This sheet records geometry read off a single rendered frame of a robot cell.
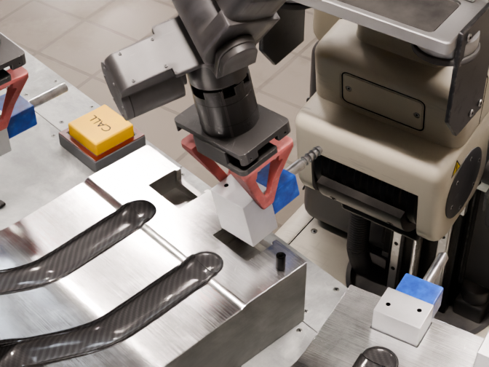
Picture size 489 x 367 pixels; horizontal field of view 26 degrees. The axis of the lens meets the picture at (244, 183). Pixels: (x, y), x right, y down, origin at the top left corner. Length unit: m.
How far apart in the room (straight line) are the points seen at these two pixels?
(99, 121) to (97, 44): 1.66
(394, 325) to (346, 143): 0.40
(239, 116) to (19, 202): 0.41
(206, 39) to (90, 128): 0.50
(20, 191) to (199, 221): 0.29
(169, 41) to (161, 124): 1.78
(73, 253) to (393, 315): 0.34
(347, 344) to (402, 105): 0.41
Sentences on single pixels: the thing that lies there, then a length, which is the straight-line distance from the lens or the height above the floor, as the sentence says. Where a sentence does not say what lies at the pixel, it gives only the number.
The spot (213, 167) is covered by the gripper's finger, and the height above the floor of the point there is 0.97.
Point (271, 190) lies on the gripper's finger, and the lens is 1.05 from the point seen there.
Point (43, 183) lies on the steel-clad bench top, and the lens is 1.33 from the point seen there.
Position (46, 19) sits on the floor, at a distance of 3.15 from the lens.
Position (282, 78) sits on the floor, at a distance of 2.86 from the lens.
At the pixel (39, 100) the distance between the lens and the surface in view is 1.23.
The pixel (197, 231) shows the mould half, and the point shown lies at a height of 0.89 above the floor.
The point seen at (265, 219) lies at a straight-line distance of 1.07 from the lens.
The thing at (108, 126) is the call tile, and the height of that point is 0.84.
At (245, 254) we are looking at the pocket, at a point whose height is 0.86.
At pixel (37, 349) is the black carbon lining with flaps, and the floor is 0.91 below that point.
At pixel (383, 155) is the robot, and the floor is 0.79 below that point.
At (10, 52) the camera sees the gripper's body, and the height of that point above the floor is 1.04.
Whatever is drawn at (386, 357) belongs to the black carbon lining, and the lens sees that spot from 1.06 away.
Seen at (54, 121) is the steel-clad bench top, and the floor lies 0.80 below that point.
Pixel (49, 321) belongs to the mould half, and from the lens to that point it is 1.04.
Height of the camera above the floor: 1.67
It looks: 41 degrees down
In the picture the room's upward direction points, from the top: straight up
